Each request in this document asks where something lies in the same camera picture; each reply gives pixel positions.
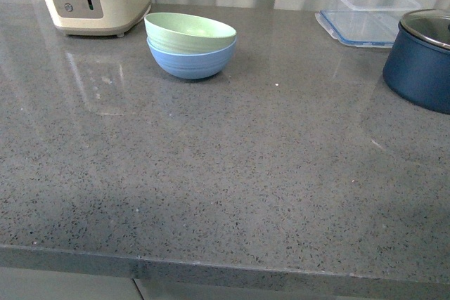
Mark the clear plastic container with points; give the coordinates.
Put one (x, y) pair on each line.
(364, 23)

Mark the blue bowl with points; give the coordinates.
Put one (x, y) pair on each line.
(192, 66)

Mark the grey cabinet door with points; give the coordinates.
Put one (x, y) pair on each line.
(20, 283)

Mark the blue saucepan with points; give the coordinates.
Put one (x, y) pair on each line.
(418, 72)

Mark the green bowl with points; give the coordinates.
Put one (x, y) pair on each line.
(187, 34)

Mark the grey cabinet drawer front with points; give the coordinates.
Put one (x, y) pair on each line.
(326, 288)

